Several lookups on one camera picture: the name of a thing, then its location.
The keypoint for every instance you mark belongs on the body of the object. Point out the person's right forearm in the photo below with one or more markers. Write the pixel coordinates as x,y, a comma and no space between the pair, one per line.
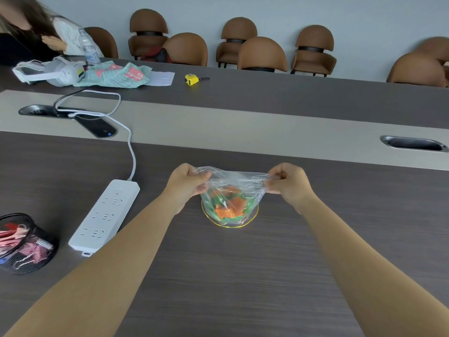
364,273

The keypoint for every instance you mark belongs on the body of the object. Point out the clear plastic bag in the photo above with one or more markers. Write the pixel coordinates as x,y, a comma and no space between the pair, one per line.
238,178

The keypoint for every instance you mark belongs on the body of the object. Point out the person's left hand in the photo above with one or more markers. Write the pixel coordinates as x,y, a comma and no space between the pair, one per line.
184,186

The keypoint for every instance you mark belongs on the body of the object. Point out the person's left forearm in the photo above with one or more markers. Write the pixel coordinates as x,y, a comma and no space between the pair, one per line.
105,273

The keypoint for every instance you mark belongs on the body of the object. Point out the teal printed shopping bag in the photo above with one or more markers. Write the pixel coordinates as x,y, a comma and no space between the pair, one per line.
115,75

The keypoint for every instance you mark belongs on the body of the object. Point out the black smartphone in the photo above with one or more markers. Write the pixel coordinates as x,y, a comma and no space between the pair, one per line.
98,127

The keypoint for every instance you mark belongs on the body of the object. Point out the black mesh pen holder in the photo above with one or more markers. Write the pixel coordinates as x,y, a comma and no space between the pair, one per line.
45,257

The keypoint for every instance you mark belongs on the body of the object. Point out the white headset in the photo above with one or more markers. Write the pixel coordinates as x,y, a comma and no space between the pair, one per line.
61,73

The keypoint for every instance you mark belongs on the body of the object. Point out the white paper sheet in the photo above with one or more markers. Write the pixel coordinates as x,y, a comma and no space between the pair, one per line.
161,78

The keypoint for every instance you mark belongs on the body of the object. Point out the person's right hand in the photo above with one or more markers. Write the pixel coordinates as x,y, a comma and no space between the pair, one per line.
293,184

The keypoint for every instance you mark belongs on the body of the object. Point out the pile of pink clips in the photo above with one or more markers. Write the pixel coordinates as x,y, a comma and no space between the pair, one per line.
31,250

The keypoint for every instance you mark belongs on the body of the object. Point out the clear water bottle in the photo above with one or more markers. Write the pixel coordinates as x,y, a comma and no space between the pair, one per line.
89,49

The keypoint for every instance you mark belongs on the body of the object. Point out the yellow tape measure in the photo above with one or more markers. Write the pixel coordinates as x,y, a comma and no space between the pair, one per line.
191,79

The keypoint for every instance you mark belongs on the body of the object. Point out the clear glass dish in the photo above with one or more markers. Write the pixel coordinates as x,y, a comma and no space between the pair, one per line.
231,225

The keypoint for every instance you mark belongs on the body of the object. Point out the pile of orange green candies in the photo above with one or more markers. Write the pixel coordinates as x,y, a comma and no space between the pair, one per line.
229,205

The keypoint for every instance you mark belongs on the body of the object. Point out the white power strip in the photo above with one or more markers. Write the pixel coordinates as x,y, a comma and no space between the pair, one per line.
105,217

